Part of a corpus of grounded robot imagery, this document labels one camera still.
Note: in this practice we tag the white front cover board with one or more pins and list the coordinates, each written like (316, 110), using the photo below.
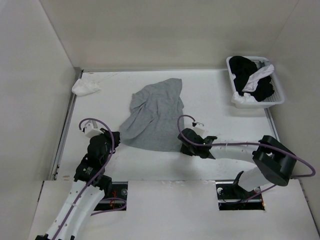
(188, 210)

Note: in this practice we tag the white tank top in basket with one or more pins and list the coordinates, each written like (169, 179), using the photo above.
(257, 77)

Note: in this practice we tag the white plastic laundry basket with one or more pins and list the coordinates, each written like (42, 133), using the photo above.
(254, 82)

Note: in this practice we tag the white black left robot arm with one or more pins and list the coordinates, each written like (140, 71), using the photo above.
(88, 188)

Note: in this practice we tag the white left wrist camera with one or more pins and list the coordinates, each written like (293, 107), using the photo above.
(91, 129)

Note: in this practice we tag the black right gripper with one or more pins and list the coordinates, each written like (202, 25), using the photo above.
(185, 150)

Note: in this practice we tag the grey tank top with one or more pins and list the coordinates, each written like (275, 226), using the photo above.
(154, 112)

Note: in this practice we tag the aluminium table edge rail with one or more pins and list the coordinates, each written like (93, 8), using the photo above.
(55, 162)

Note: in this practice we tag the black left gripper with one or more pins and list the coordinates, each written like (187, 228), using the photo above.
(116, 138)

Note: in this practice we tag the white folded tank top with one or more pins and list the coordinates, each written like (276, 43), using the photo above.
(83, 87)

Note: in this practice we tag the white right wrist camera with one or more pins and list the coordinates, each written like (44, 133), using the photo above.
(198, 127)

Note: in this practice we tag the black tank top in basket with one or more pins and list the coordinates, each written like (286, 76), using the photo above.
(247, 75)

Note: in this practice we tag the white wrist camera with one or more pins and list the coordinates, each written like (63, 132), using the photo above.
(91, 129)
(198, 127)

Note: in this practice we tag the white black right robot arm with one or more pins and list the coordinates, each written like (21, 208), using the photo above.
(271, 166)

